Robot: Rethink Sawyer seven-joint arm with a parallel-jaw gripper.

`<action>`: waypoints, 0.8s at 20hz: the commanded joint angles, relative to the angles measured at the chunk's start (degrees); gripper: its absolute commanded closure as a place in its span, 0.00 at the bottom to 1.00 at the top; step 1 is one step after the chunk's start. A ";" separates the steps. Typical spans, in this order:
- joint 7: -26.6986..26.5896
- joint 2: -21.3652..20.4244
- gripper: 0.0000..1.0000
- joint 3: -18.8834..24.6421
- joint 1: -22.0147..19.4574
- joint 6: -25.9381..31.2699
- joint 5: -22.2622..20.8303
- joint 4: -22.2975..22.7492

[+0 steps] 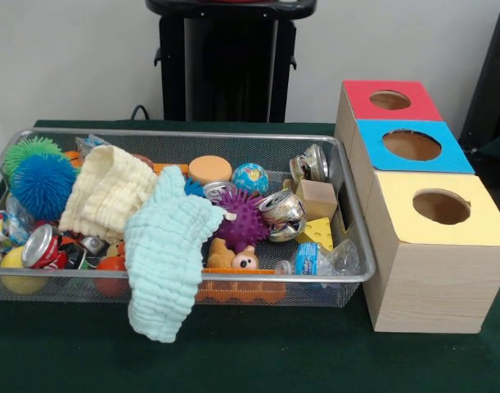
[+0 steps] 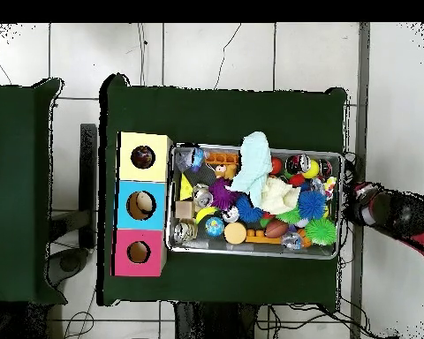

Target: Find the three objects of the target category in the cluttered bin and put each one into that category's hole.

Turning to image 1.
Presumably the printed silver drink can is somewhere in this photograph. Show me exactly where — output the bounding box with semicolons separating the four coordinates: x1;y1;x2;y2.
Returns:
259;187;309;243

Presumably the orange plush toy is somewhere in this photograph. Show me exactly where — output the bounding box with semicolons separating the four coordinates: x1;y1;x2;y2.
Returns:
207;238;259;271

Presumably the crushed bottle with blue label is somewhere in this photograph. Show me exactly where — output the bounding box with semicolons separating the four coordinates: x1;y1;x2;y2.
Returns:
275;240;361;278

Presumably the mint green waffle cloth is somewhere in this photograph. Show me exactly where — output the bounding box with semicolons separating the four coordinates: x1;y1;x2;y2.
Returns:
124;165;227;345

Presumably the blue spiky rubber ball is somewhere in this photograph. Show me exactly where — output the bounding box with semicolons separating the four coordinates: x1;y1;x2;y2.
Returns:
8;153;79;222

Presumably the wooden box with three holes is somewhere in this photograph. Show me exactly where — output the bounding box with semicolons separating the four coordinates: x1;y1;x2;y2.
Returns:
333;79;500;333

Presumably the blue globe print ball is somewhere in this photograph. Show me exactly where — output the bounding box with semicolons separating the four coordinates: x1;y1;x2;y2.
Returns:
232;162;271;196

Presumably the purple spiky monster toy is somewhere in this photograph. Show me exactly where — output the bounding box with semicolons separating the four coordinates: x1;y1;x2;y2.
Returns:
214;188;272;255

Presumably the tan foam disc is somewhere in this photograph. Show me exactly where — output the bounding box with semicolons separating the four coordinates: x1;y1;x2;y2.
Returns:
187;155;233;185

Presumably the cream waffle cloth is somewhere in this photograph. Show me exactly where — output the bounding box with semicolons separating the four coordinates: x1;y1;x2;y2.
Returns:
58;145;160;245

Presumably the dark green tablecloth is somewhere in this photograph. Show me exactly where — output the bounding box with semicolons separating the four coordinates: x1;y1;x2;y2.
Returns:
0;119;500;393

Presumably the black stand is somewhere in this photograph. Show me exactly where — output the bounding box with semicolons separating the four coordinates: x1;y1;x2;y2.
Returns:
457;6;500;144

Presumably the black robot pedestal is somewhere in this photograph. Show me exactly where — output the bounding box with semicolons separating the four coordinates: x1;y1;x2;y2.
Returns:
145;0;318;123

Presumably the shallow wire mesh bin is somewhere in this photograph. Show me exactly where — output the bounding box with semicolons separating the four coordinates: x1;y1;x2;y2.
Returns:
0;127;376;309

